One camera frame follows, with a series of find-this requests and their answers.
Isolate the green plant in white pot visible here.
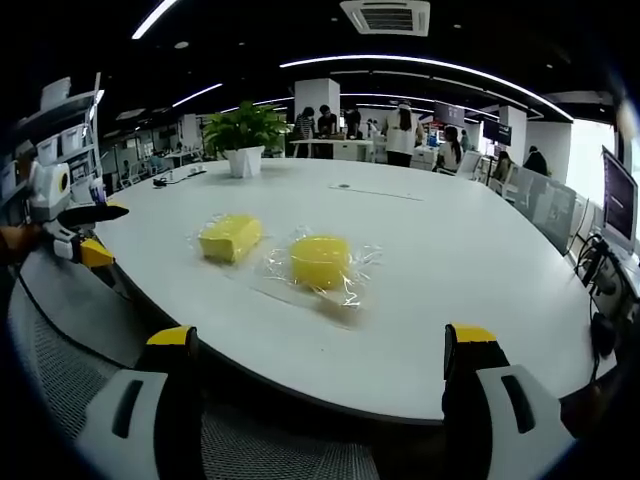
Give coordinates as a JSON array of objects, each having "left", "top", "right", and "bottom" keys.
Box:
[{"left": 201, "top": 100, "right": 292, "bottom": 179}]

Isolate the long curved ceiling light strip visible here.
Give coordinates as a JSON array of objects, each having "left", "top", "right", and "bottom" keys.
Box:
[{"left": 278, "top": 54, "right": 575, "bottom": 122}]

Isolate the grey mesh office chair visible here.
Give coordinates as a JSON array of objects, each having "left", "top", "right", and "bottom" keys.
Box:
[{"left": 7, "top": 259, "right": 384, "bottom": 480}]

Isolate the rectangular yellow silicone block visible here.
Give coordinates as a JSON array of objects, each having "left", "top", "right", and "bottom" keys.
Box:
[{"left": 198, "top": 214, "right": 265, "bottom": 266}]

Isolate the hanging dark display screen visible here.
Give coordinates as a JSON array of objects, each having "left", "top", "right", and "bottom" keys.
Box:
[
  {"left": 433, "top": 100, "right": 467, "bottom": 127},
  {"left": 481, "top": 119, "right": 514, "bottom": 147}
]

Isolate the bundle of black cables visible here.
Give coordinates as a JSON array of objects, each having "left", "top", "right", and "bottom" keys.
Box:
[{"left": 573, "top": 233, "right": 619, "bottom": 296}]

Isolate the rectangular yellow sponge in wrap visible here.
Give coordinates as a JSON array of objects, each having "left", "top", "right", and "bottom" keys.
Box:
[{"left": 185, "top": 212, "right": 271, "bottom": 271}]

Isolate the storage shelf with boxes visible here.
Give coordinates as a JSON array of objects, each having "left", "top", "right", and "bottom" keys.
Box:
[{"left": 0, "top": 73, "right": 107, "bottom": 214}]

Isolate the ceiling air conditioner vent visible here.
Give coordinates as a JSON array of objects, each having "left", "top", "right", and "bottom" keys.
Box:
[{"left": 339, "top": 0, "right": 432, "bottom": 37}]

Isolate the grey desk partition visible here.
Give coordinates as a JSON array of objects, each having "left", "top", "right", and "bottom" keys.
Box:
[{"left": 508, "top": 163, "right": 578, "bottom": 255}]

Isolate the round yellow sponge in wrap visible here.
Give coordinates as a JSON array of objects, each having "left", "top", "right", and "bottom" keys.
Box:
[{"left": 255, "top": 225, "right": 384, "bottom": 309}]

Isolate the short ceiling light strip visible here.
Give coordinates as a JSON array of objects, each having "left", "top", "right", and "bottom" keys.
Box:
[
  {"left": 171, "top": 82, "right": 224, "bottom": 109},
  {"left": 131, "top": 0, "right": 179, "bottom": 41}
]

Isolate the computer monitor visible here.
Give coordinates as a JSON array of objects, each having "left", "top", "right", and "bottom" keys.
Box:
[{"left": 600, "top": 145, "right": 640, "bottom": 253}]

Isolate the table cable hatch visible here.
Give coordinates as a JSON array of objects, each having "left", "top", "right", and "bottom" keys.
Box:
[{"left": 328, "top": 182, "right": 426, "bottom": 203}]

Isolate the person's left hand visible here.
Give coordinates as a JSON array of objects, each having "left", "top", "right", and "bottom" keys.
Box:
[{"left": 0, "top": 224, "right": 45, "bottom": 264}]

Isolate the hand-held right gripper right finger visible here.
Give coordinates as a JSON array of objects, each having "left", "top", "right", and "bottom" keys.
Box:
[{"left": 441, "top": 322, "right": 577, "bottom": 480}]

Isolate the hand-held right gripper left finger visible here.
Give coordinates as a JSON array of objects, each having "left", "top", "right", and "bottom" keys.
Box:
[{"left": 74, "top": 325, "right": 204, "bottom": 480}]

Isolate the round yellow silicone block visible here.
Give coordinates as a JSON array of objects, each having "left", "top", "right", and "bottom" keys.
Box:
[{"left": 290, "top": 235, "right": 352, "bottom": 293}]

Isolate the white background desk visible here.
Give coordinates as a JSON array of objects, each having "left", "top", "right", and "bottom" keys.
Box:
[{"left": 289, "top": 138, "right": 377, "bottom": 162}]

